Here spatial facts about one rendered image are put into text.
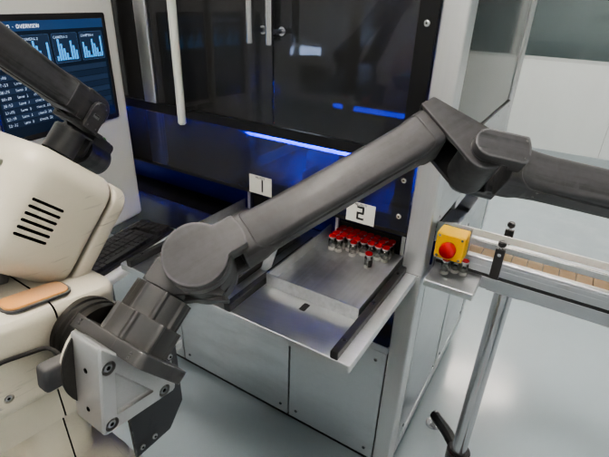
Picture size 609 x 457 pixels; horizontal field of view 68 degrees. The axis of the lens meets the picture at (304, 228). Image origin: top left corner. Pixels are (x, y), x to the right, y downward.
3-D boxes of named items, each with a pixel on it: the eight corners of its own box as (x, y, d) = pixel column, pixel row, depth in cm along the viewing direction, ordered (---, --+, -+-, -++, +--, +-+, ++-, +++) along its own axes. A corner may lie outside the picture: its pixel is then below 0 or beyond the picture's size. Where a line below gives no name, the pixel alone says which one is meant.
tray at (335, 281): (330, 234, 142) (330, 224, 141) (409, 258, 130) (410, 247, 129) (265, 285, 116) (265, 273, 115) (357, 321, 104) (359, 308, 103)
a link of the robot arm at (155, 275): (148, 299, 57) (134, 289, 52) (192, 232, 60) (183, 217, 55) (211, 334, 56) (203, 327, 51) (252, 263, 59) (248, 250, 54)
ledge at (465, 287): (438, 262, 133) (439, 257, 132) (483, 276, 127) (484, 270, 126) (422, 285, 122) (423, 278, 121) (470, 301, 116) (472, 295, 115)
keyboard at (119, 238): (142, 222, 161) (141, 217, 160) (175, 231, 156) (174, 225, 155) (43, 278, 128) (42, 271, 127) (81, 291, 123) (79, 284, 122)
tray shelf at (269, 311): (233, 209, 161) (233, 204, 160) (424, 269, 129) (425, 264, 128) (120, 268, 124) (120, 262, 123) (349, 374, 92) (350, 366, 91)
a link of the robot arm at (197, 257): (431, 118, 70) (453, 74, 60) (488, 185, 66) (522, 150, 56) (169, 267, 60) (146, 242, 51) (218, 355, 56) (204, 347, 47)
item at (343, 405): (175, 227, 332) (162, 106, 291) (458, 331, 238) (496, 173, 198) (43, 293, 255) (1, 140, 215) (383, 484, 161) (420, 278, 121)
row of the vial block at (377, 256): (333, 243, 136) (334, 229, 134) (389, 260, 128) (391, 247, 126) (330, 246, 135) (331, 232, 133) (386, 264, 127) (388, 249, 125)
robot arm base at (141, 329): (66, 323, 51) (136, 368, 45) (110, 261, 53) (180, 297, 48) (116, 344, 58) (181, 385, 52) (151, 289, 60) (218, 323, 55)
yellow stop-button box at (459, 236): (440, 245, 122) (445, 220, 119) (468, 252, 119) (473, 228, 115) (431, 257, 116) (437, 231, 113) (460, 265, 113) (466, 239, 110)
